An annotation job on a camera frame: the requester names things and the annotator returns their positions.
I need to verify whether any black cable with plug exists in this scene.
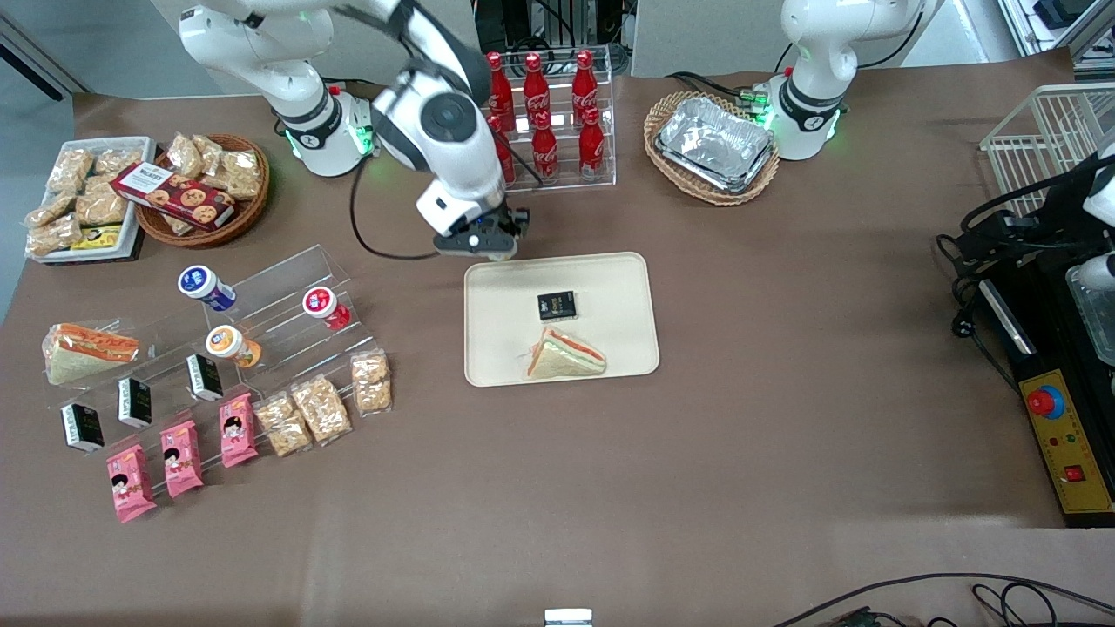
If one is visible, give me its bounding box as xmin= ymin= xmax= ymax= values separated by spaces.
xmin=935 ymin=231 xmax=990 ymax=340

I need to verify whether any aluminium foil tray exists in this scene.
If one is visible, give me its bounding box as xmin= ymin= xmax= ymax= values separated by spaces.
xmin=655 ymin=96 xmax=776 ymax=194

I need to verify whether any orange gum bottle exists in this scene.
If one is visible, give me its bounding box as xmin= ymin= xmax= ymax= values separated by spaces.
xmin=206 ymin=325 xmax=262 ymax=369

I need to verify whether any clear plastic container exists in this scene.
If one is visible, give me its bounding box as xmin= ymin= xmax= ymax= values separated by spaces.
xmin=1066 ymin=258 xmax=1115 ymax=367

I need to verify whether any light oval wicker basket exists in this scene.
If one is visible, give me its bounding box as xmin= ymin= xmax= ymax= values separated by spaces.
xmin=644 ymin=91 xmax=781 ymax=206

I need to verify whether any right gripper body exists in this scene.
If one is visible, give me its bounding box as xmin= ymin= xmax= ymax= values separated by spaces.
xmin=416 ymin=177 xmax=530 ymax=255

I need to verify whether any black base cable bundle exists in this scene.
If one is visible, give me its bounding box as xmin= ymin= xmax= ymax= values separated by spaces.
xmin=666 ymin=71 xmax=778 ymax=110

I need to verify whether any beige serving tray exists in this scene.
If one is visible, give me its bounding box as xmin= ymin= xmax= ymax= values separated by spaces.
xmin=463 ymin=252 xmax=661 ymax=388

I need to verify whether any clear cereal bar pack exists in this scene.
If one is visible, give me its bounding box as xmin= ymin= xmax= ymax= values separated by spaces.
xmin=291 ymin=374 xmax=354 ymax=446
xmin=255 ymin=394 xmax=313 ymax=458
xmin=350 ymin=349 xmax=394 ymax=415

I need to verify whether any white plastic bin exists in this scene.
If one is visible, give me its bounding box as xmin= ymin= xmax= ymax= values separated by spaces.
xmin=24 ymin=137 xmax=158 ymax=265

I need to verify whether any white wire basket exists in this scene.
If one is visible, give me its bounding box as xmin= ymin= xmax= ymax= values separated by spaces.
xmin=980 ymin=83 xmax=1115 ymax=219

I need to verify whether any red cookie box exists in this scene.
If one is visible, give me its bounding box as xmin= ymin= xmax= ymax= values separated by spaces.
xmin=111 ymin=162 xmax=237 ymax=232

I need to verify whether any black floor cable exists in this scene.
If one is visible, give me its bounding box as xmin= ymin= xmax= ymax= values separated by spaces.
xmin=771 ymin=572 xmax=1115 ymax=627

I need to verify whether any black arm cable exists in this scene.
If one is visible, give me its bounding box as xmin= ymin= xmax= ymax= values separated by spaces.
xmin=349 ymin=150 xmax=441 ymax=262

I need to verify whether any wrapped triangle sandwich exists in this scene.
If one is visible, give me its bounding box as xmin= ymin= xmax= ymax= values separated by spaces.
xmin=525 ymin=327 xmax=607 ymax=381
xmin=44 ymin=323 xmax=140 ymax=386

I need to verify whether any clear acrylic bottle rack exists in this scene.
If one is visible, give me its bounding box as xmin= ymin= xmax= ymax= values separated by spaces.
xmin=475 ymin=45 xmax=618 ymax=196

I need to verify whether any clear acrylic stepped stand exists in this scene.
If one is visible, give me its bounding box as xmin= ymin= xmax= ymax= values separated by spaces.
xmin=48 ymin=244 xmax=380 ymax=462

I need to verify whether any pink snack pack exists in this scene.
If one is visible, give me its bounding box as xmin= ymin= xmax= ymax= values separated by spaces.
xmin=106 ymin=444 xmax=158 ymax=523
xmin=219 ymin=393 xmax=260 ymax=469
xmin=160 ymin=421 xmax=205 ymax=499

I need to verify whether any blue gum bottle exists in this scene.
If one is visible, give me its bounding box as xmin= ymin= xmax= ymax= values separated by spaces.
xmin=178 ymin=265 xmax=237 ymax=313

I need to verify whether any red gum bottle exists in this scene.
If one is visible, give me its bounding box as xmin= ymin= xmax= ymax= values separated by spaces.
xmin=301 ymin=286 xmax=352 ymax=332

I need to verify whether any brown round wicker basket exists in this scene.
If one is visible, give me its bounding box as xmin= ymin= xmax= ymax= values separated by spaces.
xmin=135 ymin=133 xmax=271 ymax=249

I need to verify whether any black yellow control box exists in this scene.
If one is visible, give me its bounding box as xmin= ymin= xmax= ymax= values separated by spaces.
xmin=976 ymin=261 xmax=1115 ymax=529

